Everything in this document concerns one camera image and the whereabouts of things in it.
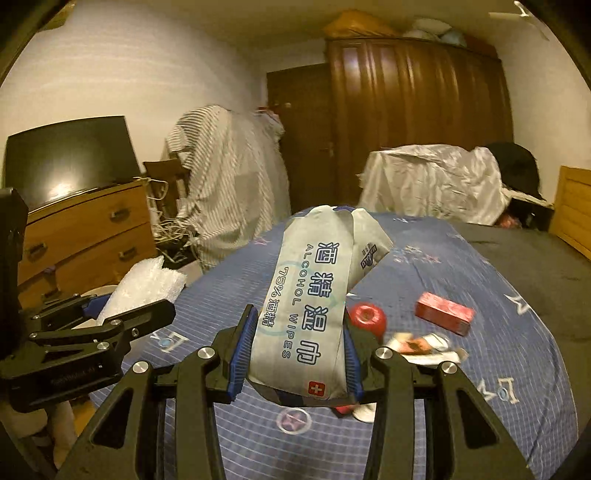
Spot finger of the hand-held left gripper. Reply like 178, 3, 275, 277
28, 298, 177, 367
21, 293, 115, 340

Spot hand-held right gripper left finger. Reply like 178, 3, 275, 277
55, 305, 259, 480

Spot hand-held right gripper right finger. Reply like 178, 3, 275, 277
344, 323, 536, 480

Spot white wet wipes packet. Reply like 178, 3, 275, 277
247, 205, 359, 408

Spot white tissue packet blue print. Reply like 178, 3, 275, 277
349, 208, 396, 297

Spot clear bubble wrap bag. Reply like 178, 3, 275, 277
97, 256, 188, 325

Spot small red white object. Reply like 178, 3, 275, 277
333, 401, 378, 424

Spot red apple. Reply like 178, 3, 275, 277
348, 302, 387, 341

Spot wooden dresser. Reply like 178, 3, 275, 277
16, 178, 160, 311

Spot white orange snack wrapper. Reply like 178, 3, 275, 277
385, 332, 469, 367

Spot red cardboard box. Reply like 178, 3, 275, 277
414, 292, 476, 337

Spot blue star print bedsheet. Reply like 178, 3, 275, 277
90, 208, 580, 480

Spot black flat screen television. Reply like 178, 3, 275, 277
2, 115, 144, 214

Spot striped cloth cover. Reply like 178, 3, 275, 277
164, 105, 293, 274

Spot white satin cloth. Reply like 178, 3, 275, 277
358, 144, 513, 227

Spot dark wooden door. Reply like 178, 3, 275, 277
265, 62, 335, 219

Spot dark wooden wardrobe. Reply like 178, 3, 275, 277
325, 36, 515, 214

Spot black garment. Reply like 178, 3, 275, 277
487, 142, 549, 204

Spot light wooden headboard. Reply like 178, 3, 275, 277
549, 165, 591, 261

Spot orange bag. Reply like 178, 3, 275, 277
323, 10, 400, 40

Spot white bedding bundle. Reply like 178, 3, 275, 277
402, 18, 468, 48

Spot tangle of white cables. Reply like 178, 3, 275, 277
137, 175, 204, 265

